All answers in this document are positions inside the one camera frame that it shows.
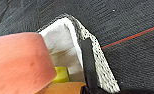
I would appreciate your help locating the yellow block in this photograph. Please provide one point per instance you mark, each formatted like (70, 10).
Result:
(61, 74)

